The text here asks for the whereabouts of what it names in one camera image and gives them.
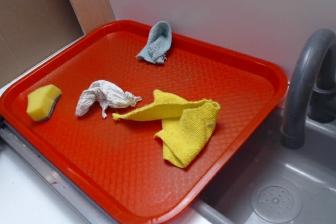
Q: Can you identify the yellow cloth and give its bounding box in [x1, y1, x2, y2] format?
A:
[112, 90, 221, 169]

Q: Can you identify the blue cloth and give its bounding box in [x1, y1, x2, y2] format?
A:
[136, 21, 172, 65]

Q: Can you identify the red plastic tray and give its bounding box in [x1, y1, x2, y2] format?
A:
[1, 20, 288, 223]

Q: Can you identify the white crumpled paper towel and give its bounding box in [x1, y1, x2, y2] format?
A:
[75, 80, 142, 119]

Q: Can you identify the yellow sponge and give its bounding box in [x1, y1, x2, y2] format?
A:
[26, 84, 62, 122]

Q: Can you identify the grey plastic sink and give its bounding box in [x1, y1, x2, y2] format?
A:
[192, 108, 335, 223]

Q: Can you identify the grey plastic faucet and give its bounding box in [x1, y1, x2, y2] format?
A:
[281, 28, 335, 149]

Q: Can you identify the brown cardboard panel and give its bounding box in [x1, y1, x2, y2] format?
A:
[1, 0, 83, 87]

